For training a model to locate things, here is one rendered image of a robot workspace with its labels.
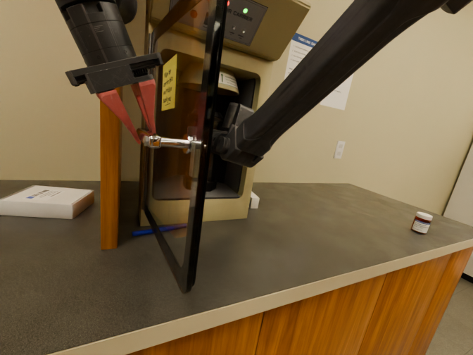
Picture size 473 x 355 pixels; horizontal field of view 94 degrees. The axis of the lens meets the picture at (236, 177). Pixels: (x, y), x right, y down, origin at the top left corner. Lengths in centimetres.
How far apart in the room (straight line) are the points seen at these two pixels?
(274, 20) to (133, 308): 62
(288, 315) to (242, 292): 18
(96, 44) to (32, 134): 76
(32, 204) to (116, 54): 50
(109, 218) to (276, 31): 55
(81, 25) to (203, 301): 40
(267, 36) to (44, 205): 67
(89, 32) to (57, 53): 71
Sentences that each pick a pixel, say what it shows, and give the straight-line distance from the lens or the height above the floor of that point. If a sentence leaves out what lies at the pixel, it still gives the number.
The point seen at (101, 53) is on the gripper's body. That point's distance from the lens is 31.
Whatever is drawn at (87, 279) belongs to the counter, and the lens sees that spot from 49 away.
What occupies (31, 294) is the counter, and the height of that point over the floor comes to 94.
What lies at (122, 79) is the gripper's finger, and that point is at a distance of 30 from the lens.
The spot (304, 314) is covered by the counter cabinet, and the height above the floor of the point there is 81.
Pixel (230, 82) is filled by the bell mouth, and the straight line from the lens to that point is 65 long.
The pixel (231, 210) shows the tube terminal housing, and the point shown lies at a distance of 69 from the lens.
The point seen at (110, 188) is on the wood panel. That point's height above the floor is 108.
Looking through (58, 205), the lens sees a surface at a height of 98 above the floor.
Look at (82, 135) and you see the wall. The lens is 101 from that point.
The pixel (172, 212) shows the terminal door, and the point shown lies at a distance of 37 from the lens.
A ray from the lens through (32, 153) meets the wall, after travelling 105.
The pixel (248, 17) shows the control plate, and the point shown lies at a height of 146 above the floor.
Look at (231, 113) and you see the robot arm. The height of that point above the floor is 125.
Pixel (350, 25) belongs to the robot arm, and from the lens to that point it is 32.
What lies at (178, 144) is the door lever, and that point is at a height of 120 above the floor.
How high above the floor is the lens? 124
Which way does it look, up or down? 14 degrees down
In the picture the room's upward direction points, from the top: 9 degrees clockwise
